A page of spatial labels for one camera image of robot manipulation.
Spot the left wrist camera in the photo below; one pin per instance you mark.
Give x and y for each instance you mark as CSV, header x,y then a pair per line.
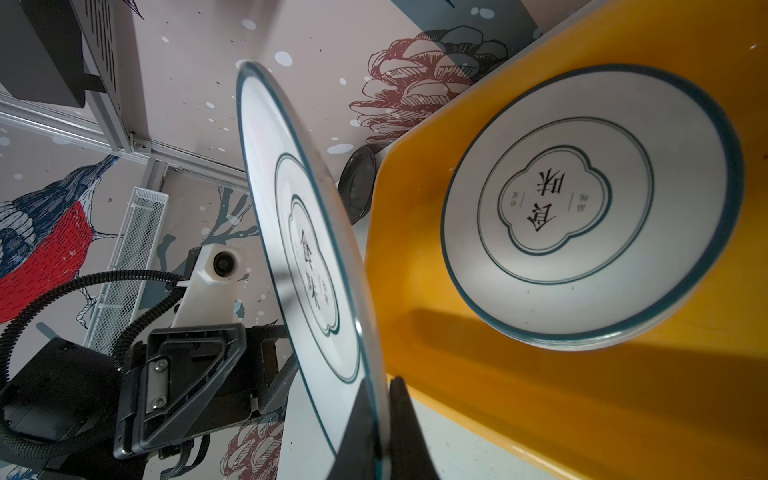
x,y
210,282

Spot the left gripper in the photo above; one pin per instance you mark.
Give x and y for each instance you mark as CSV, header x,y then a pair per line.
x,y
180,384

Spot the white plate green motif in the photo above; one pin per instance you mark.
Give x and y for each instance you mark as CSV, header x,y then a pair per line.
x,y
313,260

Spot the yellow plastic bin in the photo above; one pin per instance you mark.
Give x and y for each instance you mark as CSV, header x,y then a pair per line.
x,y
685,400

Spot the black hanging basket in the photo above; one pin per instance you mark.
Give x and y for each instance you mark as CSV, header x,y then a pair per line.
x,y
54,52

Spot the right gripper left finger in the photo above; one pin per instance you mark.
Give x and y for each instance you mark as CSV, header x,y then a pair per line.
x,y
356,457

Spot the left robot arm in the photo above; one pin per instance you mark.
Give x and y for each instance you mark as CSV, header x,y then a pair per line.
x,y
65,399

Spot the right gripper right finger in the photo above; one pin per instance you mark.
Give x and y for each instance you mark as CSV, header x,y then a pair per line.
x,y
410,458

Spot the small black plate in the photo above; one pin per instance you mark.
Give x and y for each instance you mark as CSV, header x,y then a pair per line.
x,y
356,184

